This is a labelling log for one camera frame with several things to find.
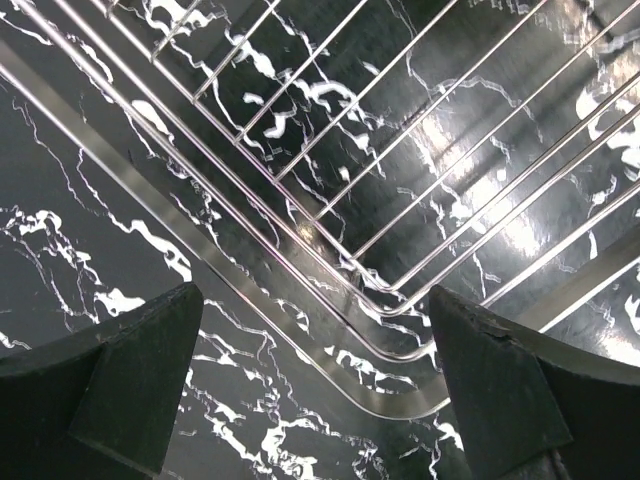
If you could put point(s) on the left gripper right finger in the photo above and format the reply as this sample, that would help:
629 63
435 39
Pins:
529 406

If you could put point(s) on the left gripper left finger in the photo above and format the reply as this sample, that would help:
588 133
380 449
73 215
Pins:
100 403

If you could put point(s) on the metal wire dish rack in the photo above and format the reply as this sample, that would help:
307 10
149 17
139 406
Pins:
297 159

